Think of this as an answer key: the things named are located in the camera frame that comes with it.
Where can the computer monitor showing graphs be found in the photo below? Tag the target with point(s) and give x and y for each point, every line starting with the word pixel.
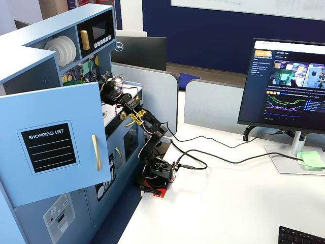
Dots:
pixel 287 84

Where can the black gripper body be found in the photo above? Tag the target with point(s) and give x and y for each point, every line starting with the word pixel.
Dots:
pixel 106 81

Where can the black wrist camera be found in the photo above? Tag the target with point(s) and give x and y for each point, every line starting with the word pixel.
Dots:
pixel 107 78

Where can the silver toy pot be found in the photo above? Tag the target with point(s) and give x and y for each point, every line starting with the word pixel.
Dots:
pixel 118 80

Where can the black toy microwave door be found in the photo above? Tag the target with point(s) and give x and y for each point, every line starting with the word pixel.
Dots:
pixel 101 30

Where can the silver monitor stand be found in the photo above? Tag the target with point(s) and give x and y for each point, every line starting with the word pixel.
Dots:
pixel 295 146

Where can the green paper notes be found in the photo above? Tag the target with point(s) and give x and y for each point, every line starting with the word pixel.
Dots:
pixel 311 160

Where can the black keyboard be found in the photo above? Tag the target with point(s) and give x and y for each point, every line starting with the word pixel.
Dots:
pixel 297 236

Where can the whiteboard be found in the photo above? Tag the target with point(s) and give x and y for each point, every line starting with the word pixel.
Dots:
pixel 241 6

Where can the white toy plates stack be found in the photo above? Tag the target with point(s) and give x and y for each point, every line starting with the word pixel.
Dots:
pixel 63 50

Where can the blue toy kitchen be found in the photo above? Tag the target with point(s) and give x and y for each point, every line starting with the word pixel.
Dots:
pixel 33 38

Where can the blue shopping list cabinet door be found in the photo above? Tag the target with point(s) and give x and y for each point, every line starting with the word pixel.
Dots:
pixel 76 114

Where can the black Dell monitor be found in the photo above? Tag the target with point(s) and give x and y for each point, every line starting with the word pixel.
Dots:
pixel 142 53

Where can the green plastic recipient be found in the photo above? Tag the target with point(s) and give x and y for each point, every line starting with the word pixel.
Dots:
pixel 73 82

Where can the red black table clamp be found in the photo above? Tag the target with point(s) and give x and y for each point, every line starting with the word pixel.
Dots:
pixel 158 190

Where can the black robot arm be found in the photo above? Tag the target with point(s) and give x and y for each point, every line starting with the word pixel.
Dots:
pixel 152 142

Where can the blue chair seat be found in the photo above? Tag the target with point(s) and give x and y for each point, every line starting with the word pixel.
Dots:
pixel 189 78

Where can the grey desk divider panel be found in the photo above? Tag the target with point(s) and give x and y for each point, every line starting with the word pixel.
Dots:
pixel 213 104
pixel 155 94

